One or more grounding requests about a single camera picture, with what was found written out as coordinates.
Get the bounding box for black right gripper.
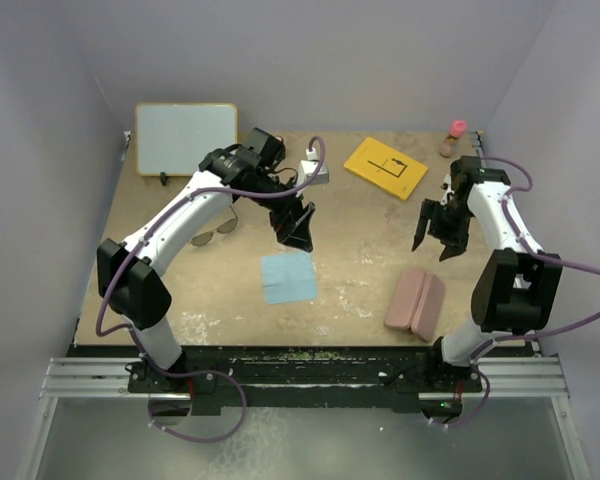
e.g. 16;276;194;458
413;198;475;262

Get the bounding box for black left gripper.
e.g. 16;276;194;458
243;172;314;251

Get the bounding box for blue cleaning cloth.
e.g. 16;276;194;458
261;252;318;305

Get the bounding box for metal frame sunglasses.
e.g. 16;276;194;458
190;207;239;248

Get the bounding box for pink glasses case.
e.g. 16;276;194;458
384;267;445;342

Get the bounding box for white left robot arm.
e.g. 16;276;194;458
96;136;326;392

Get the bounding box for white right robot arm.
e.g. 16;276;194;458
413;156;562;391

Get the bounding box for yellow book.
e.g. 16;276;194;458
343;137;428;201

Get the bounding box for pink capped small bottle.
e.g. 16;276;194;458
439;120;467;158

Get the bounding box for yellow framed whiteboard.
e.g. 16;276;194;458
134;102;238;177

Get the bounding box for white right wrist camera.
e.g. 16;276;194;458
440;174;455;205

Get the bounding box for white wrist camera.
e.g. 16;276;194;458
440;174;455;205
295;146;330;186

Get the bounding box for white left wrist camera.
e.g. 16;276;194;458
295;146;330;186

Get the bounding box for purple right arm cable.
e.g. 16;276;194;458
427;155;600;432

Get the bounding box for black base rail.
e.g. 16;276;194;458
58;346;535;418

